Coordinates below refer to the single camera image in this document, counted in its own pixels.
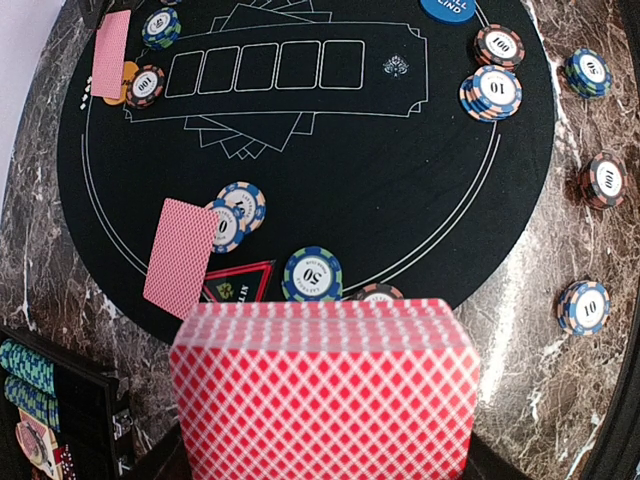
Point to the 50 chips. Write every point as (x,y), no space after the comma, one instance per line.
(312,274)
(161,29)

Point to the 100 chips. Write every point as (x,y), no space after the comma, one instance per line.
(145,87)
(498,45)
(378,292)

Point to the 10 chips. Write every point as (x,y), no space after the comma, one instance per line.
(241,209)
(491,94)

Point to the red triangular all-in marker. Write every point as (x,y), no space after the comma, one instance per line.
(240,284)

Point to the card dealt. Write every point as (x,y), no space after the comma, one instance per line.
(180,253)
(109,52)

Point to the red-backed playing card deck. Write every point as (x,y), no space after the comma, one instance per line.
(345,390)

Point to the blue small blind button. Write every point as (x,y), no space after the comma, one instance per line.
(452,12)

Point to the blue chip stack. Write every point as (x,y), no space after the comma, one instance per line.
(583,308)

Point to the orange 100 chip stack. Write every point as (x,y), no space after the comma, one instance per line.
(603,181)

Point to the green-blue 50 chip stack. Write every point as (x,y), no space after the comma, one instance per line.
(588,74)

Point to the round black poker mat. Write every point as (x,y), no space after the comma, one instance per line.
(345,114)

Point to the black poker chip case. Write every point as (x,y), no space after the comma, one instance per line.
(95,415)

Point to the green chip row left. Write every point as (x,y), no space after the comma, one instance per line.
(40,405)

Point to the green chip row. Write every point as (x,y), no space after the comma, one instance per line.
(28,365)
(40,405)

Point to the green chip row right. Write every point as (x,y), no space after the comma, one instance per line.
(28,365)

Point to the red dice in case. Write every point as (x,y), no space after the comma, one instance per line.
(64,463)

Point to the card deck in case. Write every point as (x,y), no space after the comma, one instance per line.
(35,441)

